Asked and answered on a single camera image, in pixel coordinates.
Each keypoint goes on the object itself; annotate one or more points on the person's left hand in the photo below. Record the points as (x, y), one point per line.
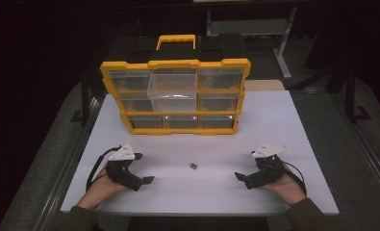
(97, 191)

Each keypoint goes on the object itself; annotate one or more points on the set of small clear drawers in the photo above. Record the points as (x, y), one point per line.
(218, 103)

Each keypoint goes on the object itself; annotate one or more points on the white metal table frame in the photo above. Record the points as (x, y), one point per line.
(283, 54)

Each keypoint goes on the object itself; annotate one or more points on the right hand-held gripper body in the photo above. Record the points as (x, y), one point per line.
(266, 171)

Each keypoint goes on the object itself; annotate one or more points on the metal table rail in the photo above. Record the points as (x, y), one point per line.
(72, 166)
(364, 144)

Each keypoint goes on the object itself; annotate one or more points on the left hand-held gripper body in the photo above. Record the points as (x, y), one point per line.
(121, 173)

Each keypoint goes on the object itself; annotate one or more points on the black metal stand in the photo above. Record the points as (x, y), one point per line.
(84, 99)
(351, 96)

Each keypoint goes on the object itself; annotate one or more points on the yellow and black organizer case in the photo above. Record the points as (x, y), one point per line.
(178, 63)

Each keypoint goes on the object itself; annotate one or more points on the large clear plastic bin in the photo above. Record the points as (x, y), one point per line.
(173, 103)

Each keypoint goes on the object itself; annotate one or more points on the person's right hand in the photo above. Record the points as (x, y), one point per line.
(288, 189)

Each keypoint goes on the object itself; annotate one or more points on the small dark metal part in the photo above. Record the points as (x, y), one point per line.
(193, 166)

